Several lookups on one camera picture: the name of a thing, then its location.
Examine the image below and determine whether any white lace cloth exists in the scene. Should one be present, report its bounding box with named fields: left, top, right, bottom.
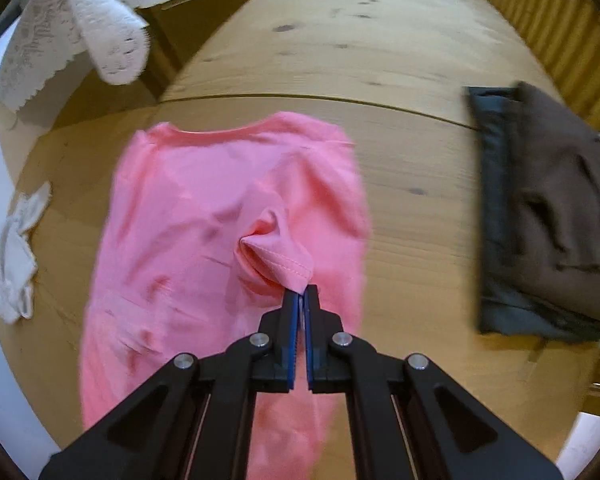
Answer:
left=0, top=0, right=281, bottom=112

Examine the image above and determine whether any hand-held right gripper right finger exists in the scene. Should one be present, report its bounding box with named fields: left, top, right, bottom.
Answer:
left=304, top=285, right=563, bottom=480

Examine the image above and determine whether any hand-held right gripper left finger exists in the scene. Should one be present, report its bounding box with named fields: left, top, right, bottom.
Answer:
left=39, top=290, right=301, bottom=480

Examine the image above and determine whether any brown folded cloth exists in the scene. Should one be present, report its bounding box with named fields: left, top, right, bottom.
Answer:
left=509, top=81, right=600, bottom=322

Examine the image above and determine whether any pink t-shirt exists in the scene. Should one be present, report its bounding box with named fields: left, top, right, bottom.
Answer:
left=79, top=111, right=374, bottom=480

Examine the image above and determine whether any yellow corrugated board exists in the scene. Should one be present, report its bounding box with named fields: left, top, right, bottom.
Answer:
left=479, top=0, right=600, bottom=133

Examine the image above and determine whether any dark grey folded cloth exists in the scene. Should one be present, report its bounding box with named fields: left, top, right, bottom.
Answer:
left=464, top=85, right=600, bottom=345

